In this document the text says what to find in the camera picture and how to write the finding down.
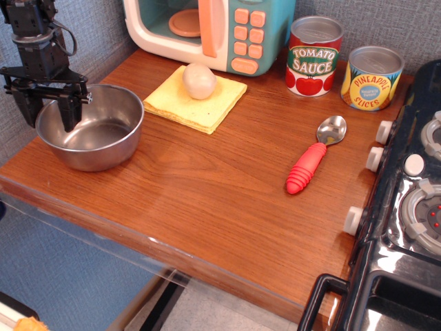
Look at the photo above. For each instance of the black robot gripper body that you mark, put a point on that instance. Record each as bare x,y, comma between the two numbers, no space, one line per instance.
44,61

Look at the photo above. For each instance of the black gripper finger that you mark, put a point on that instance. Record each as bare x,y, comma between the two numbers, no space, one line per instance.
29,105
70,109

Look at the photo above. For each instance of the stainless steel pot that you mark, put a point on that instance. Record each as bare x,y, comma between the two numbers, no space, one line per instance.
107,135

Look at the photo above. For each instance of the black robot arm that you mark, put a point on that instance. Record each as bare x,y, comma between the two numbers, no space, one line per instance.
28,19

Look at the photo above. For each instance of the yellow folded cloth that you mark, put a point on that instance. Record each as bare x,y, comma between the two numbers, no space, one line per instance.
172,101

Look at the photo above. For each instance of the white egg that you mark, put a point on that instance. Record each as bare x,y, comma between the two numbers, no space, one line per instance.
199,81

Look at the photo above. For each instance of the toy microwave teal white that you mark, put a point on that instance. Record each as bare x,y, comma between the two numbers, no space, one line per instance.
240,37

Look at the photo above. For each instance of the orange object bottom left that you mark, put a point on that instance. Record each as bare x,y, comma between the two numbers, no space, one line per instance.
30,324

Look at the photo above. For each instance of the tomato sauce can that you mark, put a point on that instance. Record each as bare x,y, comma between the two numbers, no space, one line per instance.
313,52

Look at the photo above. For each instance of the pineapple slices can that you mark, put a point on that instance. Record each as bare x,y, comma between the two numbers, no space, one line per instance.
371,77

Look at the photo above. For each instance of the black toy stove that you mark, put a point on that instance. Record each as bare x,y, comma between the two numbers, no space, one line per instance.
394,279

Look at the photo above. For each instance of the spoon with red handle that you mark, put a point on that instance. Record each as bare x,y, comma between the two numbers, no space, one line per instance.
331,131

